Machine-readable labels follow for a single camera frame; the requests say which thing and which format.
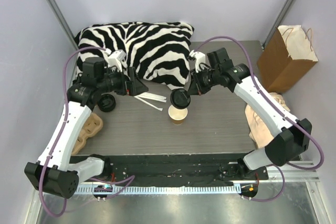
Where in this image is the brown paper coffee cup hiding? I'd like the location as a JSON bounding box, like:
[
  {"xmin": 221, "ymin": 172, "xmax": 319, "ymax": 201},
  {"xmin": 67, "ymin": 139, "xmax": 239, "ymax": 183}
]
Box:
[{"xmin": 168, "ymin": 105, "xmax": 188, "ymax": 125}]

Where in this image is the black cup lid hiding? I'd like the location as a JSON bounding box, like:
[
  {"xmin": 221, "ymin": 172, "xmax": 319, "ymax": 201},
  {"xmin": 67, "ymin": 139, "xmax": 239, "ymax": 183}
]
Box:
[{"xmin": 170, "ymin": 88, "xmax": 191, "ymax": 110}]

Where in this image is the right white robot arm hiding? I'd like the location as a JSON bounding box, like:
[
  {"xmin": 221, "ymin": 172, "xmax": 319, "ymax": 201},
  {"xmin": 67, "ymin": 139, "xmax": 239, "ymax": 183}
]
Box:
[{"xmin": 187, "ymin": 48, "xmax": 312, "ymax": 179}]

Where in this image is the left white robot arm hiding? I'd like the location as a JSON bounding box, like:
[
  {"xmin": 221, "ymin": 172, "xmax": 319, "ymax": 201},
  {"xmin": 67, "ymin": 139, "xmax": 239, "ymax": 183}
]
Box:
[{"xmin": 24, "ymin": 57, "xmax": 149, "ymax": 199}]

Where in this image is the white wrapped straw upper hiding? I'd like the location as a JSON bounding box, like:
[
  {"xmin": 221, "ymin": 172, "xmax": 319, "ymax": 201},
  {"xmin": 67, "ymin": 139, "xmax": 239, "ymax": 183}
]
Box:
[{"xmin": 138, "ymin": 92, "xmax": 166, "ymax": 103}]

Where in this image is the zebra print pillow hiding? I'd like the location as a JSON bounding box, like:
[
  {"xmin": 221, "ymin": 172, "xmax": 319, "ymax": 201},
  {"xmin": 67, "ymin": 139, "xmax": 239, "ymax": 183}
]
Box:
[{"xmin": 74, "ymin": 22, "xmax": 194, "ymax": 90}]

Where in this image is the cardboard cup carrier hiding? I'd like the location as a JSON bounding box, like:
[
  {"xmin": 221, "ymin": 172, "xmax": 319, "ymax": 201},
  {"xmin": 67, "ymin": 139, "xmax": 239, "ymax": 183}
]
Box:
[{"xmin": 71, "ymin": 113, "xmax": 103, "ymax": 156}]

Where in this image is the beige folded cloth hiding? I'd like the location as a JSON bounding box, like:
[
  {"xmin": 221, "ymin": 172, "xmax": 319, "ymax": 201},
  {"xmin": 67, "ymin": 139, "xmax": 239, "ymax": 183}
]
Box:
[{"xmin": 245, "ymin": 105, "xmax": 278, "ymax": 149}]

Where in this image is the brown paper bag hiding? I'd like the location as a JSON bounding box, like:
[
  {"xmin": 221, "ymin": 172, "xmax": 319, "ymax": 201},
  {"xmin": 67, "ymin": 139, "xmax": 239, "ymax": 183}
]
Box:
[{"xmin": 257, "ymin": 25, "xmax": 319, "ymax": 93}]

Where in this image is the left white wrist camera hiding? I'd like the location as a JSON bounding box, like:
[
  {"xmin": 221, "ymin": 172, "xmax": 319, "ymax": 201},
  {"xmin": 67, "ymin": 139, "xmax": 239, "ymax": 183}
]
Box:
[{"xmin": 106, "ymin": 50, "xmax": 126, "ymax": 72}]

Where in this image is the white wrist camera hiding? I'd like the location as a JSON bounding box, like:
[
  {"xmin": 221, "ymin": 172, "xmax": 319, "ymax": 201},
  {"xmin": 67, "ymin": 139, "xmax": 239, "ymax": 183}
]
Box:
[
  {"xmin": 188, "ymin": 50, "xmax": 206, "ymax": 73},
  {"xmin": 106, "ymin": 50, "xmax": 126, "ymax": 72}
]

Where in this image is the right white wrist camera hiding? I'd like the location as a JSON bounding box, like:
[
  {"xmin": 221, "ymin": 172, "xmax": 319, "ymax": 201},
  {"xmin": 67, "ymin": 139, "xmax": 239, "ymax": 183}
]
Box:
[{"xmin": 188, "ymin": 50, "xmax": 206, "ymax": 73}]

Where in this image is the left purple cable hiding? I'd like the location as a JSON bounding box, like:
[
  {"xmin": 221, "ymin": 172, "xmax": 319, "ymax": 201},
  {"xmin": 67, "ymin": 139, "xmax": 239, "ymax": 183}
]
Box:
[{"xmin": 38, "ymin": 46, "xmax": 136, "ymax": 218}]

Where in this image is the purple cable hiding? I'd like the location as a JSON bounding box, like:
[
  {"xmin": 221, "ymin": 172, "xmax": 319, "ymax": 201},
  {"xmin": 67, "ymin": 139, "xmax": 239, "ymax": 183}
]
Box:
[
  {"xmin": 38, "ymin": 46, "xmax": 136, "ymax": 218},
  {"xmin": 193, "ymin": 36, "xmax": 325, "ymax": 204}
]

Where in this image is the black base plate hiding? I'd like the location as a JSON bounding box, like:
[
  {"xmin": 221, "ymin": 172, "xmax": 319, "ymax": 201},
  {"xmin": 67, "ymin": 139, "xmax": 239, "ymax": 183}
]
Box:
[{"xmin": 107, "ymin": 153, "xmax": 269, "ymax": 187}]

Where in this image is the white slotted cable duct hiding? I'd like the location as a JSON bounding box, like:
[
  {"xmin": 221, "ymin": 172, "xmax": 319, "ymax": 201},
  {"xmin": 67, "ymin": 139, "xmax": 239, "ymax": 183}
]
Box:
[{"xmin": 75, "ymin": 184, "xmax": 241, "ymax": 195}]

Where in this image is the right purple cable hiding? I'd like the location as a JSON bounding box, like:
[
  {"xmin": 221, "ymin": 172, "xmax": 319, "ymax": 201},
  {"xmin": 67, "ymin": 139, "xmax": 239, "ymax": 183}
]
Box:
[{"xmin": 193, "ymin": 36, "xmax": 325, "ymax": 204}]

